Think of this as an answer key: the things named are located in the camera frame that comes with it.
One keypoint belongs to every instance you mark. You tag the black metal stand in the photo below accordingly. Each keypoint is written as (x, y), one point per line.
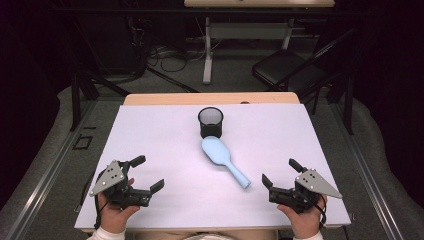
(75, 100)
(349, 106)

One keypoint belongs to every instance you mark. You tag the metal floor rail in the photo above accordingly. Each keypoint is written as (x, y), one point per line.
(43, 186)
(370, 186)

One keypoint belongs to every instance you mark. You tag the wooden table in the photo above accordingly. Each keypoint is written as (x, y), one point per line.
(166, 99)

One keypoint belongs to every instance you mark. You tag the white frame desk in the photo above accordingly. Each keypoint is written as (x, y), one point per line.
(246, 30)

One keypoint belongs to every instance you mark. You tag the black mesh cup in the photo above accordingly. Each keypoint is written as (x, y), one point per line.
(210, 128)

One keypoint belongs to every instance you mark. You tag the person's left hand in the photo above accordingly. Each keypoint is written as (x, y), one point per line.
(113, 218)

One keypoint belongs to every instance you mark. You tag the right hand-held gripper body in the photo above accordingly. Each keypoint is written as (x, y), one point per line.
(315, 183)

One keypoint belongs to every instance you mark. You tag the person's right hand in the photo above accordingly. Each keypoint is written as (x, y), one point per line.
(306, 221)

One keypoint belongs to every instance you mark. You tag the black folding chair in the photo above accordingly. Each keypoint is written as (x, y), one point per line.
(283, 68)

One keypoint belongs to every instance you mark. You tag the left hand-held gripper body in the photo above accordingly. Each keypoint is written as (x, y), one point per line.
(108, 176)

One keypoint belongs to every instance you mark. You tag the light blue plastic spoon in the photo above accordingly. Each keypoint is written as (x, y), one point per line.
(216, 151)

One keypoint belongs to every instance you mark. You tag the white table cover sheet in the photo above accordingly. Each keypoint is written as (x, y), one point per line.
(200, 206)

